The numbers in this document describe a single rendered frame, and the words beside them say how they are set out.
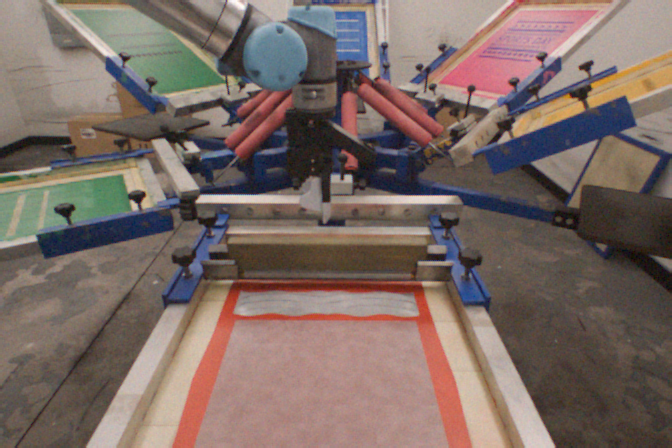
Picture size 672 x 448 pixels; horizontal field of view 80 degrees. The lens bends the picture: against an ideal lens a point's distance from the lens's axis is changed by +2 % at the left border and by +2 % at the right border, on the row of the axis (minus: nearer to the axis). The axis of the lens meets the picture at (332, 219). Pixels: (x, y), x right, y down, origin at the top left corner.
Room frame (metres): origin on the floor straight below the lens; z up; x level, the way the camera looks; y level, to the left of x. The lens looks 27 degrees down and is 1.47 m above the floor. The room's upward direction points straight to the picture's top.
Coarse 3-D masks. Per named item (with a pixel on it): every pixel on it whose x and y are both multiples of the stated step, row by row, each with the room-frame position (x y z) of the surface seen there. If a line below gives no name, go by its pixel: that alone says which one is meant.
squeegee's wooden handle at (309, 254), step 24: (240, 240) 0.69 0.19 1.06; (264, 240) 0.69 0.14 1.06; (288, 240) 0.69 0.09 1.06; (312, 240) 0.69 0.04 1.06; (336, 240) 0.69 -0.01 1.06; (360, 240) 0.69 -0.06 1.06; (384, 240) 0.69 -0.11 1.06; (408, 240) 0.69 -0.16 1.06; (240, 264) 0.68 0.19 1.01; (264, 264) 0.68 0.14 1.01; (288, 264) 0.68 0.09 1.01; (312, 264) 0.68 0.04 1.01; (336, 264) 0.68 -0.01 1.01; (360, 264) 0.68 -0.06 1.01; (384, 264) 0.68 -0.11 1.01; (408, 264) 0.68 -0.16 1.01
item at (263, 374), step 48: (240, 288) 0.67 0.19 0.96; (288, 288) 0.67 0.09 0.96; (240, 336) 0.53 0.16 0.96; (288, 336) 0.53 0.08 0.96; (192, 384) 0.43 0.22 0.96; (240, 384) 0.43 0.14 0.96; (288, 384) 0.43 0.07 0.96; (192, 432) 0.35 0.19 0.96; (240, 432) 0.35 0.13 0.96; (288, 432) 0.35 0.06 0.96
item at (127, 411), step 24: (432, 240) 0.83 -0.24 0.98; (168, 312) 0.56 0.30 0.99; (192, 312) 0.59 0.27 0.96; (480, 312) 0.56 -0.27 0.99; (168, 336) 0.50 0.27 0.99; (480, 336) 0.50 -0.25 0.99; (144, 360) 0.45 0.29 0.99; (168, 360) 0.47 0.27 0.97; (480, 360) 0.47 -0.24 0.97; (504, 360) 0.45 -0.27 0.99; (144, 384) 0.40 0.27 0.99; (504, 384) 0.40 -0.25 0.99; (120, 408) 0.36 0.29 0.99; (144, 408) 0.38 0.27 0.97; (504, 408) 0.37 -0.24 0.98; (528, 408) 0.36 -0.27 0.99; (96, 432) 0.33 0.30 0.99; (120, 432) 0.33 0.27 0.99; (528, 432) 0.33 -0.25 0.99
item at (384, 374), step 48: (336, 288) 0.67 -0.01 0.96; (384, 288) 0.67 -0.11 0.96; (336, 336) 0.53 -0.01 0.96; (384, 336) 0.53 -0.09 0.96; (432, 336) 0.53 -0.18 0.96; (336, 384) 0.43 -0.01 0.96; (384, 384) 0.43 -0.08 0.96; (432, 384) 0.43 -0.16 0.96; (336, 432) 0.35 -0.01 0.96; (384, 432) 0.35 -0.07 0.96; (432, 432) 0.35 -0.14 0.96
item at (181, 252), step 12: (204, 216) 0.80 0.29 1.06; (216, 216) 0.82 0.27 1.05; (444, 216) 0.80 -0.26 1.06; (456, 216) 0.80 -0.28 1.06; (180, 252) 0.65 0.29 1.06; (192, 252) 0.65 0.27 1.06; (468, 252) 0.65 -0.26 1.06; (180, 264) 0.63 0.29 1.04; (468, 264) 0.63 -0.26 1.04; (480, 264) 0.63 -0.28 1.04; (192, 276) 0.65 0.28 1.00; (468, 276) 0.64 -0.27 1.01
